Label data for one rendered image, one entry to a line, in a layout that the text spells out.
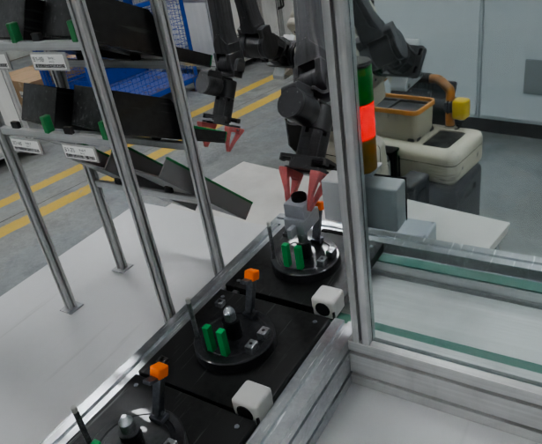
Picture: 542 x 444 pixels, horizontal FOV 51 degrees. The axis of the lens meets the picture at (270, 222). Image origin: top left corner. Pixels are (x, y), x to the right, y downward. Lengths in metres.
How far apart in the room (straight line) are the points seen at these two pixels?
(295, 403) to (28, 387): 0.58
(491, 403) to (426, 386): 0.10
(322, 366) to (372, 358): 0.09
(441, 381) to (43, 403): 0.72
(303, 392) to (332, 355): 0.09
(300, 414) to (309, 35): 0.71
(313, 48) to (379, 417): 0.69
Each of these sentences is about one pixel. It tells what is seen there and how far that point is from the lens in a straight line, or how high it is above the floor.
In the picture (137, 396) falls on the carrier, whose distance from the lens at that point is 0.95.
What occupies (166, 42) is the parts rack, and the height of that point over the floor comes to 1.43.
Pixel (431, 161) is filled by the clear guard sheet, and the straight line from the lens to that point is 0.75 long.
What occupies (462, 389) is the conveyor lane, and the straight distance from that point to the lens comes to 0.95.
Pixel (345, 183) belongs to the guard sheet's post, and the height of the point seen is 1.26.
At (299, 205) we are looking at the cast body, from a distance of 1.06.
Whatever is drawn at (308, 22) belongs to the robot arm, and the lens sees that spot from 1.19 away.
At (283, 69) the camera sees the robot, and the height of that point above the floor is 1.14.
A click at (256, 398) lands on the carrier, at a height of 0.99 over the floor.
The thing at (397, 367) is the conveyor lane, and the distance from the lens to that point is 0.97.
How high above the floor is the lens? 1.61
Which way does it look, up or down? 29 degrees down
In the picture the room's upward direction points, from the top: 9 degrees counter-clockwise
